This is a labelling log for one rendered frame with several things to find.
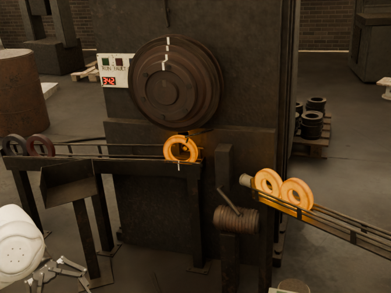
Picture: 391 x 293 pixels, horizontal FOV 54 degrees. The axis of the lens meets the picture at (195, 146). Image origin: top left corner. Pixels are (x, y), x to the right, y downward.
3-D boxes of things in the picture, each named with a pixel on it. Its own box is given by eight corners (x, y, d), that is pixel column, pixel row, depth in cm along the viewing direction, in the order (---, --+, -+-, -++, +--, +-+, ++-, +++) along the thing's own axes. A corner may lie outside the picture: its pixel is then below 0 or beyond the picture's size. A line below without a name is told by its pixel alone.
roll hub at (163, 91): (145, 115, 191) (138, 59, 179) (199, 118, 182) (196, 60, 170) (140, 120, 186) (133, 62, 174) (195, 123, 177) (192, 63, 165)
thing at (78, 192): (68, 271, 233) (41, 167, 203) (112, 260, 240) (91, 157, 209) (68, 295, 216) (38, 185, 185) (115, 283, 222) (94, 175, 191)
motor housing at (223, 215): (221, 277, 222) (218, 199, 199) (259, 284, 215) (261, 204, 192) (215, 294, 211) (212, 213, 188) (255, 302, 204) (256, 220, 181)
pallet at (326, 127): (199, 146, 381) (197, 104, 362) (221, 117, 450) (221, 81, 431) (327, 159, 342) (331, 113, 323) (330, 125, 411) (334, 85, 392)
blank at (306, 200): (284, 172, 168) (278, 175, 166) (313, 183, 156) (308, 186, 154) (285, 204, 174) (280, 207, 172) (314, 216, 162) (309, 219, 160)
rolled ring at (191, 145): (195, 138, 194) (196, 135, 197) (161, 135, 200) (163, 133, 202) (197, 170, 202) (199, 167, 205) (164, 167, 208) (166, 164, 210)
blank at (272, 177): (258, 164, 180) (253, 166, 178) (284, 172, 168) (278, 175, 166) (260, 193, 186) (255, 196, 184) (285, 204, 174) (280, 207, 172)
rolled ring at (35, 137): (46, 135, 224) (50, 133, 226) (21, 135, 230) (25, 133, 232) (56, 163, 231) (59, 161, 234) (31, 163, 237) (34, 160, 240)
